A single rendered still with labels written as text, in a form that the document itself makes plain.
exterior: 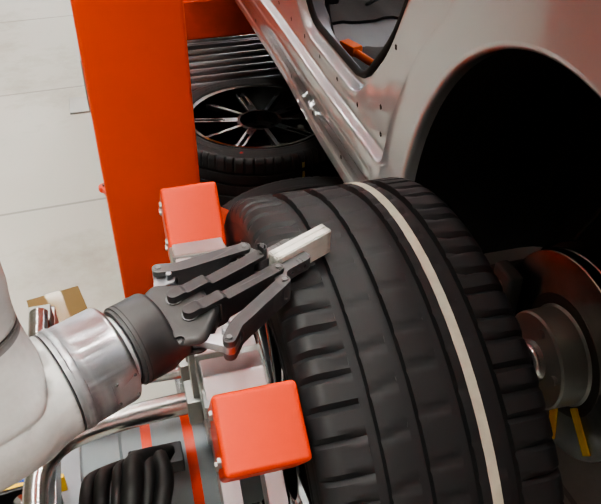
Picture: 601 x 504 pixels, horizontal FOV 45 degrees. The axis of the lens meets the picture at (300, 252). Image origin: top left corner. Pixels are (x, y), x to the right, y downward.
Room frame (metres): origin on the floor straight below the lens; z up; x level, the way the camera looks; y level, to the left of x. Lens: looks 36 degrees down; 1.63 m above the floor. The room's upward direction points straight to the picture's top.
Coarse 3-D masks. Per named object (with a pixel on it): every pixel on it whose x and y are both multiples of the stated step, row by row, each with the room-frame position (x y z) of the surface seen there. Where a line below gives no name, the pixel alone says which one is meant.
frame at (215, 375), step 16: (208, 240) 0.71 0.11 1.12; (176, 256) 0.68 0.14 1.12; (192, 256) 0.68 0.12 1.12; (208, 352) 0.52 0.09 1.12; (240, 352) 0.52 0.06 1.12; (256, 352) 0.52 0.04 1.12; (208, 368) 0.50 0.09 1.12; (224, 368) 0.50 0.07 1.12; (240, 368) 0.50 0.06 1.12; (256, 368) 0.50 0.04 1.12; (208, 384) 0.49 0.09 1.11; (224, 384) 0.49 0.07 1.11; (240, 384) 0.49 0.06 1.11; (256, 384) 0.49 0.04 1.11; (208, 400) 0.48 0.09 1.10; (272, 480) 0.43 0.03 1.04; (224, 496) 0.41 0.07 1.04; (240, 496) 0.42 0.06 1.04; (272, 496) 0.42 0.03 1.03
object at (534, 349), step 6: (528, 342) 0.79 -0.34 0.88; (534, 342) 0.79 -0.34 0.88; (528, 348) 0.78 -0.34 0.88; (534, 348) 0.78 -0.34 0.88; (534, 354) 0.77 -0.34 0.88; (540, 354) 0.77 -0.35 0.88; (534, 360) 0.77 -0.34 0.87; (540, 360) 0.76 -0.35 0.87; (534, 366) 0.76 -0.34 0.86; (540, 366) 0.76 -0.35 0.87; (540, 372) 0.75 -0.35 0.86; (540, 378) 0.75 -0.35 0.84
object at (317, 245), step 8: (320, 232) 0.60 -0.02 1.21; (328, 232) 0.60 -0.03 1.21; (304, 240) 0.59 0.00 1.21; (312, 240) 0.59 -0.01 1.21; (320, 240) 0.60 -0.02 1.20; (328, 240) 0.61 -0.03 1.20; (288, 248) 0.58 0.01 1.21; (296, 248) 0.58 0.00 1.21; (304, 248) 0.58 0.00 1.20; (312, 248) 0.59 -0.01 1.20; (320, 248) 0.60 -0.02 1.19; (328, 248) 0.61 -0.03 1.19; (280, 256) 0.57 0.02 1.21; (288, 256) 0.57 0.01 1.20; (312, 256) 0.59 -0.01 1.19; (320, 256) 0.60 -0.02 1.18
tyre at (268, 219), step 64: (320, 192) 0.76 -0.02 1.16; (384, 192) 0.74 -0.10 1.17; (384, 256) 0.61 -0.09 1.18; (448, 256) 0.61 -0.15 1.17; (320, 320) 0.52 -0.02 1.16; (384, 320) 0.53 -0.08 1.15; (512, 320) 0.54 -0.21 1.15; (320, 384) 0.47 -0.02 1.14; (384, 384) 0.47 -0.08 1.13; (448, 384) 0.48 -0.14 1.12; (512, 384) 0.48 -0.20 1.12; (320, 448) 0.42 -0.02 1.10; (384, 448) 0.43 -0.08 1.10; (448, 448) 0.43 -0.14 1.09; (512, 448) 0.44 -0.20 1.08
